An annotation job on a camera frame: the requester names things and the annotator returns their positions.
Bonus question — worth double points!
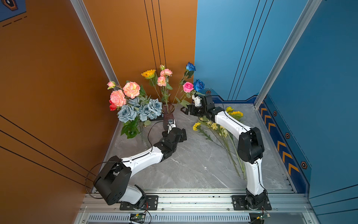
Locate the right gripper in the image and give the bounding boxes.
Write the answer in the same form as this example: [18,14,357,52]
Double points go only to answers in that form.
[180,104,208,116]

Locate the yellow rose spray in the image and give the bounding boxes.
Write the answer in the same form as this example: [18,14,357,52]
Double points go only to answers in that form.
[207,121,241,177]

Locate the background small orange sunflower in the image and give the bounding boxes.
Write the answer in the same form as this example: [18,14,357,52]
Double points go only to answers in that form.
[141,70,162,101]

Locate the yellow poppy spray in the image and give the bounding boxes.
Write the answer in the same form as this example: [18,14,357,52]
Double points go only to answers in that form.
[226,106,247,180]

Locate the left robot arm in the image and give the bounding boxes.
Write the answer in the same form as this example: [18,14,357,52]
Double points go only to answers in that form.
[93,127,187,208]

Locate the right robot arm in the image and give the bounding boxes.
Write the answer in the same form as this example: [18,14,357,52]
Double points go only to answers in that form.
[181,94,272,212]

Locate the dark ribbed vase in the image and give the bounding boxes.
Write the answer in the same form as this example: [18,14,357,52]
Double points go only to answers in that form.
[162,104,175,131]

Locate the background bouquet in dark vase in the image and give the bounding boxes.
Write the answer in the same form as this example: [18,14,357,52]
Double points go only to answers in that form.
[107,61,206,131]

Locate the grey blue roses bunch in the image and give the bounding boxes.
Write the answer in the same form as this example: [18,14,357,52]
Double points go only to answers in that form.
[117,97,163,139]

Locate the red rose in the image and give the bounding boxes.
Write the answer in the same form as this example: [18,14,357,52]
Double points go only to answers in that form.
[109,100,117,111]

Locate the left circuit board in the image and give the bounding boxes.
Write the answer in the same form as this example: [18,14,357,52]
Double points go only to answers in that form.
[129,213,146,224]

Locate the circuit board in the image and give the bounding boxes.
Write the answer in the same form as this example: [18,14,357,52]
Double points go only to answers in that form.
[129,213,146,224]
[250,213,271,224]

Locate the right circuit board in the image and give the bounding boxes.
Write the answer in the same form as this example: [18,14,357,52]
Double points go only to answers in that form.
[250,213,271,224]

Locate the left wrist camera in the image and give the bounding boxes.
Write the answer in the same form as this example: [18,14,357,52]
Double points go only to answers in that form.
[167,119,176,133]

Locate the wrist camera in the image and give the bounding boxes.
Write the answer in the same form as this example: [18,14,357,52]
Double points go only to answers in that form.
[167,119,176,133]
[192,95,202,107]

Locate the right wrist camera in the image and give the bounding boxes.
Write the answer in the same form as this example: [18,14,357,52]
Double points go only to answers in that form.
[192,95,202,107]

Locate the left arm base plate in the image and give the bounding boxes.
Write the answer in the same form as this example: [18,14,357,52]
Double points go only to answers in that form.
[120,195,158,211]

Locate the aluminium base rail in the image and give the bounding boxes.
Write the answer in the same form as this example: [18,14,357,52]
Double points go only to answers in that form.
[74,189,319,224]

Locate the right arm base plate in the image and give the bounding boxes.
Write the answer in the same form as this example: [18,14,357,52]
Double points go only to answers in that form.
[231,194,272,211]

